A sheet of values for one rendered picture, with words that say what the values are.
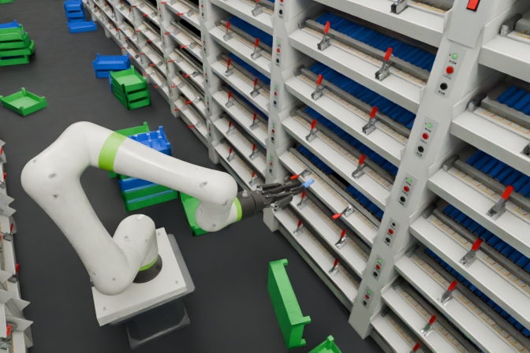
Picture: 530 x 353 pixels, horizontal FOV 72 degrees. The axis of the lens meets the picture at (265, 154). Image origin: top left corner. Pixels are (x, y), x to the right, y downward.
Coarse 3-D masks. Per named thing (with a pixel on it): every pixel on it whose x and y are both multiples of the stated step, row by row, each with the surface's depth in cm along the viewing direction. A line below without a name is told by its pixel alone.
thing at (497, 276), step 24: (432, 216) 114; (456, 216) 111; (432, 240) 109; (456, 240) 107; (480, 240) 98; (456, 264) 104; (480, 264) 101; (504, 264) 98; (528, 264) 96; (480, 288) 101; (504, 288) 96; (528, 288) 95; (528, 312) 91
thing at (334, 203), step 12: (288, 144) 171; (300, 144) 173; (288, 156) 170; (288, 168) 169; (300, 168) 164; (300, 180) 164; (336, 180) 154; (324, 192) 152; (336, 204) 147; (360, 228) 137; (372, 228) 136; (372, 240) 130
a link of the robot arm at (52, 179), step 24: (72, 144) 101; (24, 168) 93; (48, 168) 92; (72, 168) 97; (48, 192) 93; (72, 192) 97; (72, 216) 99; (96, 216) 108; (72, 240) 104; (96, 240) 107; (96, 264) 109; (120, 264) 114; (96, 288) 115; (120, 288) 115
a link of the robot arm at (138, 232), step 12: (132, 216) 132; (144, 216) 133; (120, 228) 128; (132, 228) 127; (144, 228) 128; (120, 240) 123; (132, 240) 123; (144, 240) 126; (156, 240) 135; (144, 252) 126; (156, 252) 137; (144, 264) 134
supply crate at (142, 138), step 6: (150, 132) 211; (156, 132) 213; (162, 132) 213; (132, 138) 208; (138, 138) 210; (144, 138) 212; (156, 138) 215; (162, 138) 215; (144, 144) 210; (156, 144) 210; (168, 144) 198; (162, 150) 198; (168, 150) 200
